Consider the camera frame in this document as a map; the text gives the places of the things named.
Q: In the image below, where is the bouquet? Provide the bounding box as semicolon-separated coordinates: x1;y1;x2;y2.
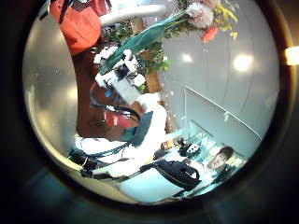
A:
98;0;241;77

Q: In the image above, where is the red plastic device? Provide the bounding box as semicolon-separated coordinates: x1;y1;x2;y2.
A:
103;109;136;129

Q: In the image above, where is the white tubular bar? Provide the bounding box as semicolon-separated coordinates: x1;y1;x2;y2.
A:
99;3;170;28

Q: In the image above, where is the person with dark hair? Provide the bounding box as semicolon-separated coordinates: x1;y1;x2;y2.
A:
189;145;239;189

